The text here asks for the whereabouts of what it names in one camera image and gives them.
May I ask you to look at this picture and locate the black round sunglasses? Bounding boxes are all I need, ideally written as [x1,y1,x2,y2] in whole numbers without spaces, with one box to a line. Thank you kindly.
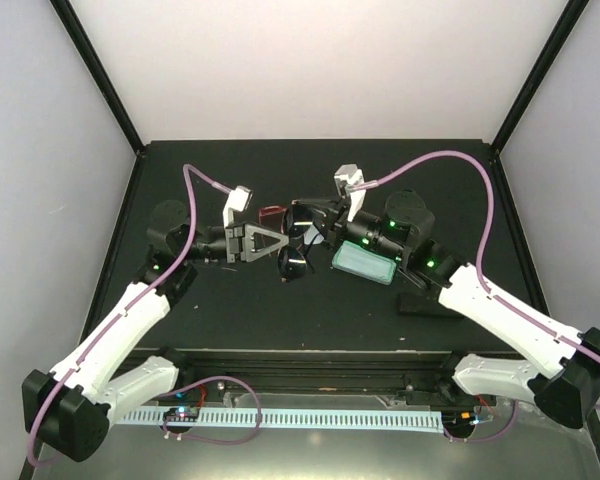
[277,206,319,283]

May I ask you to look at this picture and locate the green lined glasses case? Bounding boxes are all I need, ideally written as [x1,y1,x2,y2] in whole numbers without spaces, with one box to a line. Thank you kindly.
[331,241,396,285]

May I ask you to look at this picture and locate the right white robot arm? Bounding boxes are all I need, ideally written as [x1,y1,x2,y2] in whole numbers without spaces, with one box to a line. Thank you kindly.
[281,190,600,429]

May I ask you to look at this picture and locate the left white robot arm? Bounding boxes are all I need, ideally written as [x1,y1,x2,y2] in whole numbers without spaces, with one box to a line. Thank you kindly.
[21,200,289,462]

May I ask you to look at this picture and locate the light blue cloth upper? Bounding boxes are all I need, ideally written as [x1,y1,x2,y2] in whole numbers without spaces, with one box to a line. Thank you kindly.
[303,225,324,246]

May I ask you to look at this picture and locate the black glasses case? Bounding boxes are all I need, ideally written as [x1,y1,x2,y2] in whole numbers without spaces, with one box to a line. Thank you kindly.
[397,293,462,319]

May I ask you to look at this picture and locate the left circuit board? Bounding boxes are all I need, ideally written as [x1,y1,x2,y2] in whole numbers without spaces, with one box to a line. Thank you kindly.
[163,406,200,424]

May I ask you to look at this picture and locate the circuit board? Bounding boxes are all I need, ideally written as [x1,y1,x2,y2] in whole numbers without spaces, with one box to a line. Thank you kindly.
[441,411,481,427]
[163,406,200,424]

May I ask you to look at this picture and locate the right circuit board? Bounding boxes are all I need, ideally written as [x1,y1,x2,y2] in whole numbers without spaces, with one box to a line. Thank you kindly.
[441,411,481,427]

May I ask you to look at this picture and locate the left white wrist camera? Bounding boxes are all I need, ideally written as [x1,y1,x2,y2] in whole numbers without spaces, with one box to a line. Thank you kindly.
[222,185,253,227]

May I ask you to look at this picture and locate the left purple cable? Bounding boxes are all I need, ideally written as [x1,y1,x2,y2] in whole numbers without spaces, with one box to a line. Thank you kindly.
[25,164,236,468]

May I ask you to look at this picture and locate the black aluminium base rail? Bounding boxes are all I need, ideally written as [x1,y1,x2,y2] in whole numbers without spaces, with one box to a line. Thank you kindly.
[157,347,495,410]

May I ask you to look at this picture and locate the white slotted cable duct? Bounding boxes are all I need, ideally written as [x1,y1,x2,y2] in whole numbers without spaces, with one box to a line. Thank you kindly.
[118,406,444,434]

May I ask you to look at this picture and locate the left black frame post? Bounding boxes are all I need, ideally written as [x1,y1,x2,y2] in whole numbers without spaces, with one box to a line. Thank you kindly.
[50,0,145,155]

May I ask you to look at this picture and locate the black frame post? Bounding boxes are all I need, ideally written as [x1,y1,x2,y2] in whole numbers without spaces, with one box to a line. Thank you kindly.
[491,0,590,155]
[50,0,145,155]

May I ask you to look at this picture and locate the right black frame post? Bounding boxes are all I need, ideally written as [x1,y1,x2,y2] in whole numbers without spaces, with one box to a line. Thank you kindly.
[491,0,590,155]

